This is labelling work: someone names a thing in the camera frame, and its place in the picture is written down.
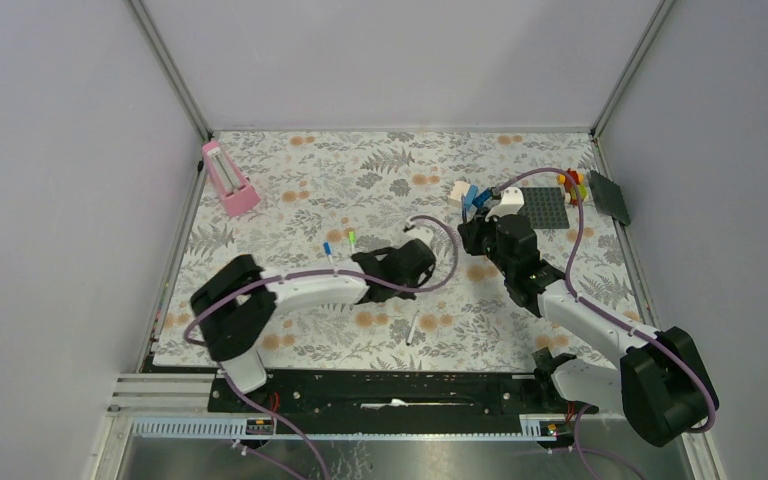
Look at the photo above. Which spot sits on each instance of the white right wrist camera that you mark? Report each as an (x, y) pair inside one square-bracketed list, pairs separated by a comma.
[(511, 202)]

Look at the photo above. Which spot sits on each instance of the grey lego baseplate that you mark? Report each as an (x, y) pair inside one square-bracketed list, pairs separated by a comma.
[(544, 207)]

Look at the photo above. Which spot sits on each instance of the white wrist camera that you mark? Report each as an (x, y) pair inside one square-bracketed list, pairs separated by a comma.
[(421, 233), (511, 202)]

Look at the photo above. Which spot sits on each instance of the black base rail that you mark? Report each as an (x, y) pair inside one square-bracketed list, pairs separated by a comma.
[(322, 402)]

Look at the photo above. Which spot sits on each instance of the pink metronome box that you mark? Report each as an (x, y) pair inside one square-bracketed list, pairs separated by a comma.
[(235, 192)]

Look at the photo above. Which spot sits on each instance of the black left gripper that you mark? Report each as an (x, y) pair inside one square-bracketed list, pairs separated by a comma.
[(407, 294)]

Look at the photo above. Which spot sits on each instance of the floral table mat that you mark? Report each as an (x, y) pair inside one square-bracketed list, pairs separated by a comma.
[(314, 188)]

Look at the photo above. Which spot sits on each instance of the blue toy brick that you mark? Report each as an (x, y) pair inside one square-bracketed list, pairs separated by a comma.
[(482, 198)]

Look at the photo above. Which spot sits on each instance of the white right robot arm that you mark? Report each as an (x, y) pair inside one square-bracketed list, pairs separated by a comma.
[(655, 379)]

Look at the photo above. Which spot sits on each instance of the white and blue brick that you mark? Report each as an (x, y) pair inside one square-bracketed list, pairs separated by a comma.
[(462, 193)]

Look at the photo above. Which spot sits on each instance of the red yellow green brick stack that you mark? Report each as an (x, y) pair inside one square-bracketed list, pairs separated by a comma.
[(574, 185)]

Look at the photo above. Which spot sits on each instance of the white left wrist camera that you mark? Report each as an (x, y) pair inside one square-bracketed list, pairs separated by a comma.
[(421, 233)]

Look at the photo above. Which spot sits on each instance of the white pen dark tip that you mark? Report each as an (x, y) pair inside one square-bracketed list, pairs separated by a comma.
[(328, 252)]

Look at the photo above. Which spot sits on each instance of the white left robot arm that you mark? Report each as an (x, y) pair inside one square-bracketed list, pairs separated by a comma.
[(233, 308)]

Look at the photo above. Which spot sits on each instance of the white pen green tip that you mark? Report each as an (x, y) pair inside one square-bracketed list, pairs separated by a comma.
[(352, 241)]

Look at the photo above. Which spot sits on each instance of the dark grey lego plate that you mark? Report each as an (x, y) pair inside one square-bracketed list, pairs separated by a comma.
[(608, 198)]

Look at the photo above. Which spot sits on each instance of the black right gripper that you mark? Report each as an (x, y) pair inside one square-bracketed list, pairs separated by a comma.
[(472, 231)]

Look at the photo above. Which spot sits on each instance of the white pen black tip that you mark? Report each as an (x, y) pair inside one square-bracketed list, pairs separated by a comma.
[(412, 329)]

